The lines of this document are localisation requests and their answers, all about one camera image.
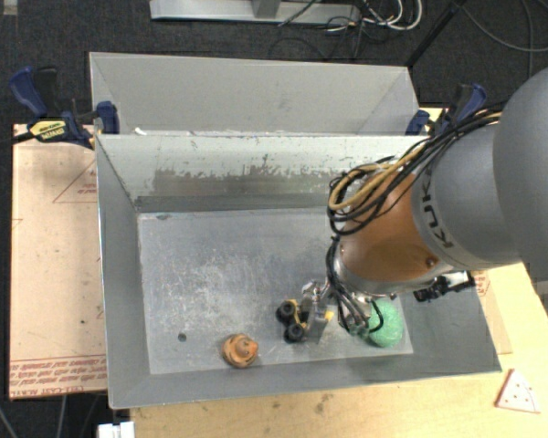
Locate brown cardboard board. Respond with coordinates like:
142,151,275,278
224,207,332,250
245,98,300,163
7,123,109,402

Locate yellow toy truck black wheels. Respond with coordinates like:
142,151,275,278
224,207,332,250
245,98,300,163
275,298,335,343

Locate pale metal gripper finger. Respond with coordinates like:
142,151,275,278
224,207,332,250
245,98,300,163
311,301,335,344
300,279,323,318

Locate green ball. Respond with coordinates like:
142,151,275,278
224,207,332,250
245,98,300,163
358,297,405,349

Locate grey metal bin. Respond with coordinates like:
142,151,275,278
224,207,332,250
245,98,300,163
89,51,503,411

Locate orange-brown round toy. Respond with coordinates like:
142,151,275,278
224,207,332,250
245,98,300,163
221,332,260,369

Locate white triangular pad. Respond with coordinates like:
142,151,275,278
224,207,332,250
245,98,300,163
494,368,542,414

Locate black cylinder on white bracket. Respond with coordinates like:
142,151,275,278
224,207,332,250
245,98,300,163
412,269,477,303

